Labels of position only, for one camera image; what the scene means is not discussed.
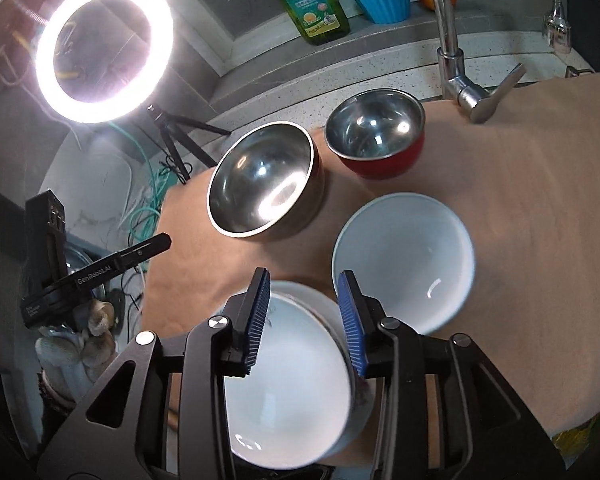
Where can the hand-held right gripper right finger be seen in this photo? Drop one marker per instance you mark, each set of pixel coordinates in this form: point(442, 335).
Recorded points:
point(352, 325)

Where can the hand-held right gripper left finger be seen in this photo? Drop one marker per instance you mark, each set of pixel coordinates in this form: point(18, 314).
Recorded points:
point(257, 320)

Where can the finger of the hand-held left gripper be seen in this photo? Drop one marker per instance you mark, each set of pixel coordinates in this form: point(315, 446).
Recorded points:
point(140, 255)

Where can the floral plate with small blossoms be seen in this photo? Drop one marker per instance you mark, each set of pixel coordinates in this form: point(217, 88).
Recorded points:
point(362, 400)

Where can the white plate with leaf print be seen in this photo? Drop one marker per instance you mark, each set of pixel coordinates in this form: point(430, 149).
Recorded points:
point(290, 400)

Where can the light blue ceramic bowl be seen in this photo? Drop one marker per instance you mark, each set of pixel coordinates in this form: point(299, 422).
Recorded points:
point(405, 255)

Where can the large steel bowl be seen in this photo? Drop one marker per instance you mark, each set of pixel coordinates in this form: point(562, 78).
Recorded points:
point(260, 180)

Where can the red steel bowl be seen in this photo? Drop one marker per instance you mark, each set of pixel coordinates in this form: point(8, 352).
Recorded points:
point(380, 162)

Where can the person's left hand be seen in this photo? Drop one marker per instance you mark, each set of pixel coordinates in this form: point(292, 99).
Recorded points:
point(80, 355)

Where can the black tripod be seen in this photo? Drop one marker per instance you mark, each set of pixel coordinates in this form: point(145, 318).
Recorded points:
point(156, 112)

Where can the peach towel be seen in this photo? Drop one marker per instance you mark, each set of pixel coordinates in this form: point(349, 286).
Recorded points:
point(505, 210)

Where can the frosted window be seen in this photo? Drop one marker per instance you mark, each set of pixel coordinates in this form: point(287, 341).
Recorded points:
point(220, 0)

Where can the chrome faucet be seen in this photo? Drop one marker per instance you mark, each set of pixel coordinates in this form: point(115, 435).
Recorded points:
point(450, 60)

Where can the green dish soap bottle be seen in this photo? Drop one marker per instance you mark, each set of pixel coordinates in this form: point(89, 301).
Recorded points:
point(310, 5)

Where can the blue fluted cup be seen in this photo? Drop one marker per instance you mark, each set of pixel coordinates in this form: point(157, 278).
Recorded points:
point(382, 2)

